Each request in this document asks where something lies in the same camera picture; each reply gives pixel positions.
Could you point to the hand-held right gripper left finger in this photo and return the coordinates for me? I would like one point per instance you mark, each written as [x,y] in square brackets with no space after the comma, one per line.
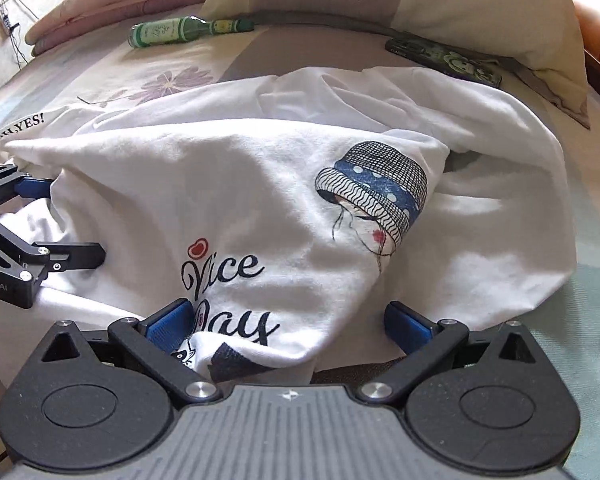
[167,327]

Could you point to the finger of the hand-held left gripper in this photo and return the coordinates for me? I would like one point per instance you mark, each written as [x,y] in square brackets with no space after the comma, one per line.
[75,256]
[30,187]

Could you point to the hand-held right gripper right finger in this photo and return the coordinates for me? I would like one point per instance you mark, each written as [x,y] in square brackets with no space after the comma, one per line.
[405,327]

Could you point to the white printed long-sleeve shirt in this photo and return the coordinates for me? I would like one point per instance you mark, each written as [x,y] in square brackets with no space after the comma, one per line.
[230,185]

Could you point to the white power strip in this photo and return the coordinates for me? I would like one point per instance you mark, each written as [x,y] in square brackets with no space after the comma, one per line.
[3,20]

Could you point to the folded pink floral quilt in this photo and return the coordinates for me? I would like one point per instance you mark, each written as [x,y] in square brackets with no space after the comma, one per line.
[105,5]

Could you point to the green glass bottle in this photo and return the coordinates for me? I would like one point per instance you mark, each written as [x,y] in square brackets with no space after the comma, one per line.
[170,32]

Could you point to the phone in dark patterned case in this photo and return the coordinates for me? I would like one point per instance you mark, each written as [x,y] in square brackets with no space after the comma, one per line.
[445,60]

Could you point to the floral pillow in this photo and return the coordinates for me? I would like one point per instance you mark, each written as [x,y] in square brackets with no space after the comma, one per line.
[455,0]

